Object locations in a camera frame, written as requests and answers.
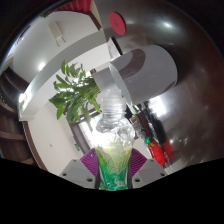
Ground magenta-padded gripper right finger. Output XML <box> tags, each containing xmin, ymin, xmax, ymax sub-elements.
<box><xmin>128</xmin><ymin>148</ymin><xmax>168</xmax><ymax>188</ymax></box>

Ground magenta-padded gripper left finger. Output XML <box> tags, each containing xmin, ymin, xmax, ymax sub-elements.
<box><xmin>59</xmin><ymin>148</ymin><xmax>101</xmax><ymax>190</ymax></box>

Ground clear bottle with green label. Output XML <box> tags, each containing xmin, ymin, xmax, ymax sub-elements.
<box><xmin>90</xmin><ymin>87</ymin><xmax>137</xmax><ymax>191</ymax></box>

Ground large potted plant white pot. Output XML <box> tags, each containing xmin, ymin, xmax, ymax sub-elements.
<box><xmin>48</xmin><ymin>59</ymin><xmax>116</xmax><ymax>124</ymax></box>

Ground red carpeted stairs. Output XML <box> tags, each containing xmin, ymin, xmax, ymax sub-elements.
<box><xmin>58</xmin><ymin>0</ymin><xmax>93</xmax><ymax>14</ymax></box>

